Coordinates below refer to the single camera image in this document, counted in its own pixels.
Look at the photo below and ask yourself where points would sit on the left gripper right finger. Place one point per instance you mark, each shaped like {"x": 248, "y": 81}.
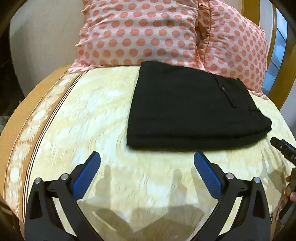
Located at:
{"x": 252, "y": 220}

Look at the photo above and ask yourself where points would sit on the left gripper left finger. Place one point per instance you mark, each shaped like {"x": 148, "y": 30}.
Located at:
{"x": 42, "y": 221}

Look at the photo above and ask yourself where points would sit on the yellow patterned bed sheet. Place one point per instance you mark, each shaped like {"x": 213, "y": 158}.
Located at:
{"x": 137, "y": 194}

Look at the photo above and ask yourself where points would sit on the right polka dot pillow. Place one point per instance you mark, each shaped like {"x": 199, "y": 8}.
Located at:
{"x": 232, "y": 45}

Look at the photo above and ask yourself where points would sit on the left polka dot pillow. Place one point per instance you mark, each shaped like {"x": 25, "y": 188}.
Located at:
{"x": 129, "y": 32}

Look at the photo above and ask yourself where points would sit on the black pants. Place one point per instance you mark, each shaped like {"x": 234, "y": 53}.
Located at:
{"x": 180, "y": 108}

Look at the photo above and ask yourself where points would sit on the polka dot pillow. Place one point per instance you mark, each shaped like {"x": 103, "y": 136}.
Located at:
{"x": 232, "y": 45}
{"x": 129, "y": 32}

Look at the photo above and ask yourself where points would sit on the person right hand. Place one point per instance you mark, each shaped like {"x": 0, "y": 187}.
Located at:
{"x": 288, "y": 195}

